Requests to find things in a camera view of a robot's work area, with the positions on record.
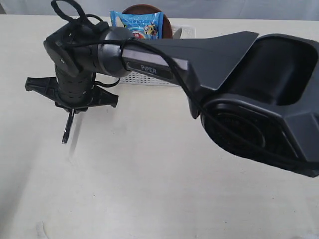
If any white perforated plastic basket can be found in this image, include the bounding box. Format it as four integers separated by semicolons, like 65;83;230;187
120;24;196;87

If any white patterned ceramic bowl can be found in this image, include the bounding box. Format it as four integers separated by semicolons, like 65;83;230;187
172;27;182;39

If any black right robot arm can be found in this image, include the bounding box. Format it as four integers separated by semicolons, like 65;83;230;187
25;22;319;177

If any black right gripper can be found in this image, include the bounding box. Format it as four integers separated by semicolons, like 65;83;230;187
25;77;118;112

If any brown round wooden plate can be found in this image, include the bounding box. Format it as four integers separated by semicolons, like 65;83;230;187
122;4;173;38

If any silver table knife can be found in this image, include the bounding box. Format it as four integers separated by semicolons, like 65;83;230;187
62;109;75;144

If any blue chips bag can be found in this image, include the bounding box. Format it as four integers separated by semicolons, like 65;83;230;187
110;11;163;39

